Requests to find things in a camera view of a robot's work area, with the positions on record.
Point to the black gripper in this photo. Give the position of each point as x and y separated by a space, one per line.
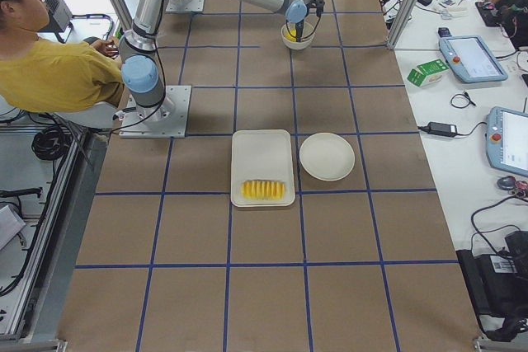
299 25

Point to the white ceramic bowl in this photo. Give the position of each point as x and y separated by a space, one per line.
302 42

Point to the yellow lemon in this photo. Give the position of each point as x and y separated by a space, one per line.
291 36

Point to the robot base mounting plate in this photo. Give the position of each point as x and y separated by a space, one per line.
167 121

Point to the green white carton box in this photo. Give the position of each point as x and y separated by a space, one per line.
427 73

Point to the round cream plate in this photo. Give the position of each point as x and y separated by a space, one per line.
327 157

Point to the rectangular cream tray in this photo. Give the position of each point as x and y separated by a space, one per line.
263 154

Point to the black laptop power brick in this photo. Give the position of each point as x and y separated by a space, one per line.
442 129

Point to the sliced yellow corn toy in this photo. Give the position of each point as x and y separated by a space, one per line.
263 189

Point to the upper teach pendant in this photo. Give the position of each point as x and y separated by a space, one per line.
471 60

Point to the teach pendant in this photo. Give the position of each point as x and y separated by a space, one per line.
506 140
471 60

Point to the lower teach pendant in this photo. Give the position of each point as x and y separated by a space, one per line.
506 140

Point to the person in yellow shirt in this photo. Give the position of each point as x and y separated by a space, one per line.
39 75

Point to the aluminium frame post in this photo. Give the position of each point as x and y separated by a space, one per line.
402 1

